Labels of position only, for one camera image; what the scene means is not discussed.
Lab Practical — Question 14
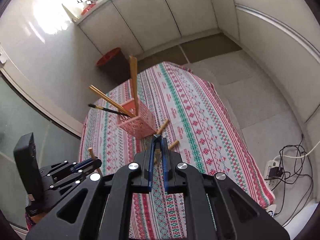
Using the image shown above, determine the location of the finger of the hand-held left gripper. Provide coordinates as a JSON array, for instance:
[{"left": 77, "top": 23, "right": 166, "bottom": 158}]
[
  {"left": 40, "top": 159, "right": 102, "bottom": 178},
  {"left": 49, "top": 167, "right": 100, "bottom": 192}
]

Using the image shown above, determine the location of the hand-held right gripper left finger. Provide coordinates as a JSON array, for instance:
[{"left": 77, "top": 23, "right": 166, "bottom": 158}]
[{"left": 26, "top": 135, "right": 158, "bottom": 240}]

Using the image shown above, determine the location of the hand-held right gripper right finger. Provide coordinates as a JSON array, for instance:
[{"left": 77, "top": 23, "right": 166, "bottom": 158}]
[{"left": 159, "top": 135, "right": 290, "bottom": 240}]

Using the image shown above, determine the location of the pink perforated utensil holder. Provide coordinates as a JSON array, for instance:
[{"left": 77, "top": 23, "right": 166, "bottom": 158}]
[{"left": 115, "top": 99, "right": 157, "bottom": 139}]

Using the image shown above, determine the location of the black-tipped bamboo chopstick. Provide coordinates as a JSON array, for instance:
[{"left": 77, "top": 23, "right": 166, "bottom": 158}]
[{"left": 88, "top": 103, "right": 128, "bottom": 117}]

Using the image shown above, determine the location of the frosted glass sliding door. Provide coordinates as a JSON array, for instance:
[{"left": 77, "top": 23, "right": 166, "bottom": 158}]
[{"left": 0, "top": 75, "right": 84, "bottom": 230}]

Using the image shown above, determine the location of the patterned striped tablecloth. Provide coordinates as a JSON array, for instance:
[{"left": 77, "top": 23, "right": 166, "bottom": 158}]
[{"left": 77, "top": 61, "right": 275, "bottom": 240}]

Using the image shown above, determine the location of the brown trash bin red liner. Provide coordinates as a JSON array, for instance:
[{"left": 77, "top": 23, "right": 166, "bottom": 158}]
[{"left": 96, "top": 47, "right": 131, "bottom": 86}]

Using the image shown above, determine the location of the white power strip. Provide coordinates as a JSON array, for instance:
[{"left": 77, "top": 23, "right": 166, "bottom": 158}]
[{"left": 264, "top": 155, "right": 285, "bottom": 191}]

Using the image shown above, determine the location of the black charger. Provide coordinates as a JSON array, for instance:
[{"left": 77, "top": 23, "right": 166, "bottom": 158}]
[{"left": 269, "top": 167, "right": 284, "bottom": 179}]

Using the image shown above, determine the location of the dark green floor mat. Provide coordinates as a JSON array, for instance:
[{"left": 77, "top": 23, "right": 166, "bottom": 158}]
[
  {"left": 179, "top": 33, "right": 243, "bottom": 62},
  {"left": 136, "top": 44, "right": 187, "bottom": 71}
]

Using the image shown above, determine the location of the red plastic basin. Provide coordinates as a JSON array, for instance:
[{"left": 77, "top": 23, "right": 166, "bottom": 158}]
[{"left": 81, "top": 3, "right": 97, "bottom": 15}]

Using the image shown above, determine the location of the white kitchen base cabinet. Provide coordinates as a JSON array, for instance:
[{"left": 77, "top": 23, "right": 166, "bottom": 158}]
[{"left": 76, "top": 0, "right": 221, "bottom": 55}]

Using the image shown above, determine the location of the white kitchen countertop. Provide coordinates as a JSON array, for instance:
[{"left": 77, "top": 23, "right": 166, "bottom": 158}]
[{"left": 62, "top": 0, "right": 157, "bottom": 26}]

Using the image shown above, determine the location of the white kitchen drawer cabinet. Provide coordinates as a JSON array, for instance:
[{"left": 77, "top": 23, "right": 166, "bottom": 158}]
[{"left": 204, "top": 0, "right": 320, "bottom": 132}]

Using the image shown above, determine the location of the white cable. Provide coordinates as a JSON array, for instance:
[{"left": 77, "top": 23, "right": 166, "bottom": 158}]
[{"left": 273, "top": 140, "right": 320, "bottom": 160}]

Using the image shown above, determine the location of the black cable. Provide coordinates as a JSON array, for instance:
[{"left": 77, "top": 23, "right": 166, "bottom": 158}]
[{"left": 271, "top": 134, "right": 315, "bottom": 218}]

